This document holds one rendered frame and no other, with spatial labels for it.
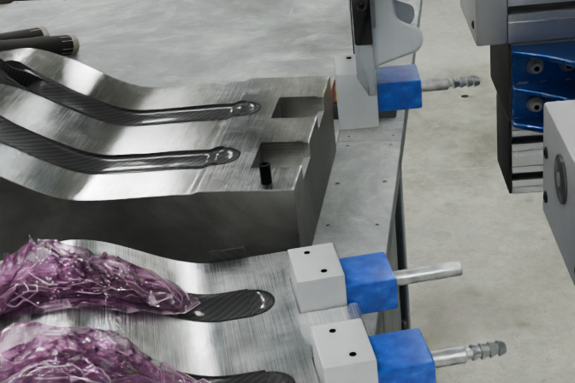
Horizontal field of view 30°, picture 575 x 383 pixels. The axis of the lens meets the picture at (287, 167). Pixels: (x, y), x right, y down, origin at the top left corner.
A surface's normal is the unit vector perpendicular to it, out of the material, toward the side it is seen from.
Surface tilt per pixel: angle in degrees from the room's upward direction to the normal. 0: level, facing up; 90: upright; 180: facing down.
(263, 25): 0
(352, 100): 90
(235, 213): 90
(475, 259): 0
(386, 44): 80
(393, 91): 90
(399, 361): 0
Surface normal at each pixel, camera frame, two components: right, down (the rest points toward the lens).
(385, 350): -0.10, -0.89
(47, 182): 0.29, -0.83
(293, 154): -0.15, 0.45
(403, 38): -0.02, 0.27
